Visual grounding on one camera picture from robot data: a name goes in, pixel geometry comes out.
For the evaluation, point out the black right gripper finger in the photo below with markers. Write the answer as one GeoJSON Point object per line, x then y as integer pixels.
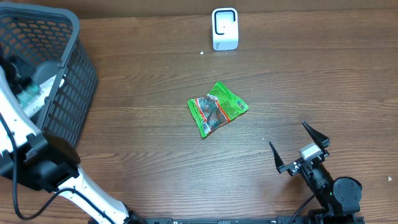
{"type": "Point", "coordinates": [279, 164]}
{"type": "Point", "coordinates": [321, 140]}

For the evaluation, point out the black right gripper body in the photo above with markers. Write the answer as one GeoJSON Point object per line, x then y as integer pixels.
{"type": "Point", "coordinates": [292, 171]}

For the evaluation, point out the green haribo candy bag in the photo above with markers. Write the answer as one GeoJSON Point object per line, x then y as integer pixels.
{"type": "Point", "coordinates": [218, 108]}

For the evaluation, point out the white tube with gold cap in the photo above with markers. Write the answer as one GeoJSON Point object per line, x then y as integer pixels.
{"type": "Point", "coordinates": [36, 102]}

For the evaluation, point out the teal packet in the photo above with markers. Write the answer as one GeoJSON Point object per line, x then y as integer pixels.
{"type": "Point", "coordinates": [28, 94]}

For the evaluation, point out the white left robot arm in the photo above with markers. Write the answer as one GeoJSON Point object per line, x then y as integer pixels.
{"type": "Point", "coordinates": [41, 161]}

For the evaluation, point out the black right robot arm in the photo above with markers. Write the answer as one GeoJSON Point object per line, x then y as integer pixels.
{"type": "Point", "coordinates": [332, 200]}

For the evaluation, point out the grey plastic shopping basket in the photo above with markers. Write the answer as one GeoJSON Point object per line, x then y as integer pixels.
{"type": "Point", "coordinates": [42, 43]}

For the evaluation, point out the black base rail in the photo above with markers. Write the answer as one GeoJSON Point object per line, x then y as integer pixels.
{"type": "Point", "coordinates": [276, 220]}

